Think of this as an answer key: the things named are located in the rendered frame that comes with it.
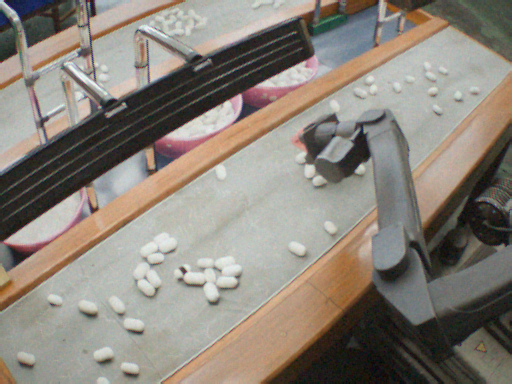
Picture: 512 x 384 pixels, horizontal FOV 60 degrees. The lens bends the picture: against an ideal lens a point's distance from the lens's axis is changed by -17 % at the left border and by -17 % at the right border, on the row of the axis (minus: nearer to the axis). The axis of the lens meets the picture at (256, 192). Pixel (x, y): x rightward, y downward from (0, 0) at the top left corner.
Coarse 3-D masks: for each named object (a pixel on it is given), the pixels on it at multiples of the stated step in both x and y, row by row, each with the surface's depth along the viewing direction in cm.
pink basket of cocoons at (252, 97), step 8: (312, 64) 136; (312, 72) 134; (304, 80) 127; (256, 88) 126; (264, 88) 125; (272, 88) 125; (280, 88) 125; (288, 88) 126; (296, 88) 128; (248, 96) 131; (256, 96) 129; (280, 96) 129; (248, 104) 134; (256, 104) 133; (264, 104) 132
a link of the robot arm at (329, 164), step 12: (360, 120) 85; (372, 120) 83; (360, 132) 86; (336, 144) 87; (348, 144) 86; (360, 144) 86; (324, 156) 85; (336, 156) 85; (348, 156) 84; (360, 156) 86; (324, 168) 87; (336, 168) 85; (348, 168) 84; (336, 180) 87
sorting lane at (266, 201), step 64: (384, 64) 142; (448, 64) 147; (448, 128) 124; (192, 192) 104; (256, 192) 105; (320, 192) 106; (128, 256) 93; (192, 256) 94; (256, 256) 95; (320, 256) 96; (0, 320) 80; (64, 320) 82; (192, 320) 85
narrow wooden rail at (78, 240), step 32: (416, 32) 154; (352, 64) 135; (288, 96) 123; (320, 96) 125; (256, 128) 115; (192, 160) 107; (128, 192) 100; (160, 192) 101; (96, 224) 94; (32, 256) 88; (64, 256) 89; (32, 288) 85
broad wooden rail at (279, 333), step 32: (480, 128) 122; (448, 160) 112; (480, 160) 114; (416, 192) 105; (448, 192) 105; (352, 256) 93; (288, 288) 90; (320, 288) 88; (352, 288) 88; (256, 320) 84; (288, 320) 84; (320, 320) 84; (352, 320) 98; (224, 352) 79; (256, 352) 79; (288, 352) 79; (320, 352) 94
